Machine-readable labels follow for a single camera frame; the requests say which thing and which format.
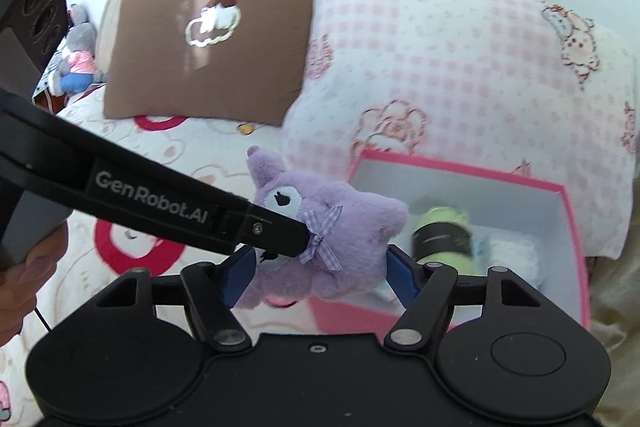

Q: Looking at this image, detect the black white patterned cloth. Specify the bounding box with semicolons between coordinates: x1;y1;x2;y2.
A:
34;56;65;104

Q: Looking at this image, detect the brown pillow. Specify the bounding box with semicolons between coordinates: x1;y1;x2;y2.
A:
102;0;317;128

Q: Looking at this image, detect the pink checked pillow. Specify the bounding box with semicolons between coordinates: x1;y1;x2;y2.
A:
280;0;638;260

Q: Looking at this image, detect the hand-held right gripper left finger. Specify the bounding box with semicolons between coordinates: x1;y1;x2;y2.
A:
95;246;258;353

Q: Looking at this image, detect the printed bear blanket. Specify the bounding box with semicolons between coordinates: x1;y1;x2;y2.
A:
0;84;361;423

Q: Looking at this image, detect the person's left hand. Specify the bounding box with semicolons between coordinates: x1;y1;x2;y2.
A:
0;222;68;348

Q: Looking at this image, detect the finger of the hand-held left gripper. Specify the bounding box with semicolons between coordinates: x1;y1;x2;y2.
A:
212;202;312;257

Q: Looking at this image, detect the gold fabric cover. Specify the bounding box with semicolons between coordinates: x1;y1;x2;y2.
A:
585;177;640;427

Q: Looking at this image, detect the purple plush toy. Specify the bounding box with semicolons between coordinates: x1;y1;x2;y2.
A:
234;146;410;312

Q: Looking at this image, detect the grey plush toy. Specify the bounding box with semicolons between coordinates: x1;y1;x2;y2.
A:
52;3;101;96

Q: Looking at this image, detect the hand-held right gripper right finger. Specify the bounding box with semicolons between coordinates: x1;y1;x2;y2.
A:
385;244;543;353

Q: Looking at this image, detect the pink cardboard box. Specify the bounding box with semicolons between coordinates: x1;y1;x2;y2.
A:
307;149;592;335

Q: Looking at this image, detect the black cable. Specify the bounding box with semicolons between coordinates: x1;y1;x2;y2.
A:
32;297;52;334

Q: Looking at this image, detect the green yarn ball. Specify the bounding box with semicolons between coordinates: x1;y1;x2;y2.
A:
410;206;475;270

